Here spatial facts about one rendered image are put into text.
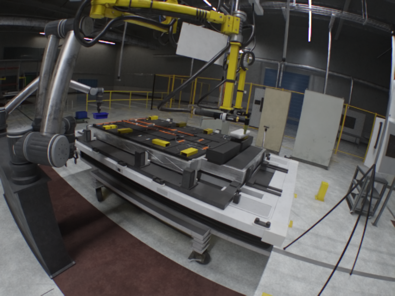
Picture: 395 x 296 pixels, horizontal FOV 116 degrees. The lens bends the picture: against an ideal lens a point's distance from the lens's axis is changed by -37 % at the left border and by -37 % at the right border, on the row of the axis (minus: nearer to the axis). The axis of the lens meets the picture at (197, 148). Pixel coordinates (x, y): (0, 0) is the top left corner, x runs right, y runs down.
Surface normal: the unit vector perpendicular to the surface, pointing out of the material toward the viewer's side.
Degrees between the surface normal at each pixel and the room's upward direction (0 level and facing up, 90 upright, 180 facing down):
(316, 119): 90
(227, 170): 90
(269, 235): 90
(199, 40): 90
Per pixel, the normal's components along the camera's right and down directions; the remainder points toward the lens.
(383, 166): -0.08, 0.21
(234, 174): -0.50, 0.19
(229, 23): 0.33, 0.32
